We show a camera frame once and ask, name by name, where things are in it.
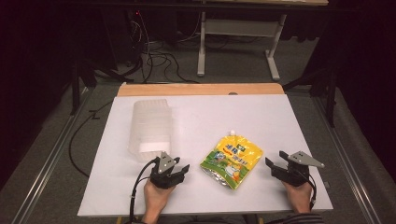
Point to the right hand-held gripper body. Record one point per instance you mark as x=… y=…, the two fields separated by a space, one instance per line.
x=295 y=169

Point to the translucent plastic container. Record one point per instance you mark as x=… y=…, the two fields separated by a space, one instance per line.
x=151 y=127

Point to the black metal stand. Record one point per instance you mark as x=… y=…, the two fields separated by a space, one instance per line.
x=75 y=84
x=330 y=93

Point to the grey round table grommet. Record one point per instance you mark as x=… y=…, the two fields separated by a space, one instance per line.
x=232 y=93

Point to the silver floor rail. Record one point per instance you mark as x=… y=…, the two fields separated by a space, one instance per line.
x=49 y=161
x=345 y=158

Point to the yellow spouted refill pouch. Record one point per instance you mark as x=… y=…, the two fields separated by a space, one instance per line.
x=232 y=163

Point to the white metal desk frame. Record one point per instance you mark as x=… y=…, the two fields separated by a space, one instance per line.
x=239 y=28

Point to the person's right hand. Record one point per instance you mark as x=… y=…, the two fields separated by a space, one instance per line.
x=297 y=196

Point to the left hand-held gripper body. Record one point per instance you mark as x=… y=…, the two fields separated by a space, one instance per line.
x=165 y=179

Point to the person's left hand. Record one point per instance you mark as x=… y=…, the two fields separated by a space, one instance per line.
x=155 y=197

